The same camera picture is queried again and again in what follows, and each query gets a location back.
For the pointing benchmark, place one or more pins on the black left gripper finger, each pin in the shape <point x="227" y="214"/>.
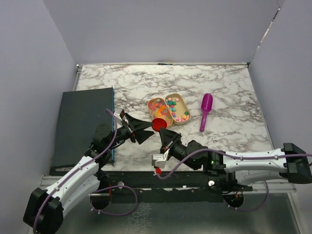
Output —
<point x="137" y="124"/>
<point x="142" y="135"/>

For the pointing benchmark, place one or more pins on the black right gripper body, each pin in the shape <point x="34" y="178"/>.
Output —
<point x="178" y="150"/>

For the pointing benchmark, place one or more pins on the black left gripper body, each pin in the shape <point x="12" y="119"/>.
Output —
<point x="123" y="134"/>

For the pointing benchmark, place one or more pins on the red round lid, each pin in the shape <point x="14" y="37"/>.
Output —
<point x="158" y="123"/>

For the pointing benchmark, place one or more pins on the purple plastic scoop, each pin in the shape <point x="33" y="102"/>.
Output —
<point x="206" y="107"/>

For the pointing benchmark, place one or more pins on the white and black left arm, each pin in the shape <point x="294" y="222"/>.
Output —
<point x="47" y="208"/>

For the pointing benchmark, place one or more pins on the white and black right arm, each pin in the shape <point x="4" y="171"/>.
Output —
<point x="230" y="170"/>

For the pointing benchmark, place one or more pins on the beige tray opaque star candies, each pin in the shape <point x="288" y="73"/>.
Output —
<point x="178" y="109"/>

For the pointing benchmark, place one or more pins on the beige tray translucent star candies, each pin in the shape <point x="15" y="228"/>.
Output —
<point x="158" y="108"/>

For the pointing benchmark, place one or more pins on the dark box with blue edge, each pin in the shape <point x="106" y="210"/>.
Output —
<point x="80" y="113"/>

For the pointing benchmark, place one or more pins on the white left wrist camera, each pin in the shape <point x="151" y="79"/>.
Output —
<point x="119" y="114"/>

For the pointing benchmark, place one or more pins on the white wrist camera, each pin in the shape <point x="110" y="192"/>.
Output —
<point x="159" y="161"/>
<point x="119" y="114"/>

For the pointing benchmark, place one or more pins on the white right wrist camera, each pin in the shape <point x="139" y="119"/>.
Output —
<point x="159" y="161"/>

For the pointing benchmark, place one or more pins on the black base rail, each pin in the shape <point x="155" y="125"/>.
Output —
<point x="125" y="187"/>

